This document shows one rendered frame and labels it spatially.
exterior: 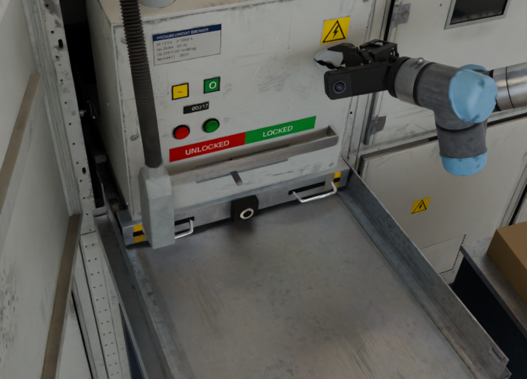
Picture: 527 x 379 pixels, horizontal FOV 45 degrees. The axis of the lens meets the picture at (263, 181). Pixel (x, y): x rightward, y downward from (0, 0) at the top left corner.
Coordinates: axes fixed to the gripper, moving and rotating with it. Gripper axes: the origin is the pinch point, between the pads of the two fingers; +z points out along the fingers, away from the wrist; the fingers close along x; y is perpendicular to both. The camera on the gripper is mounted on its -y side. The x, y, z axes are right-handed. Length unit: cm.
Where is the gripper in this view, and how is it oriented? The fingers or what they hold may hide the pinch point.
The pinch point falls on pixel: (315, 60)
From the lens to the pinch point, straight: 122.9
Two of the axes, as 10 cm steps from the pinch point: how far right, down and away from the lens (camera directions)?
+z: -6.3, -3.3, 7.0
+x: -1.2, -8.5, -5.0
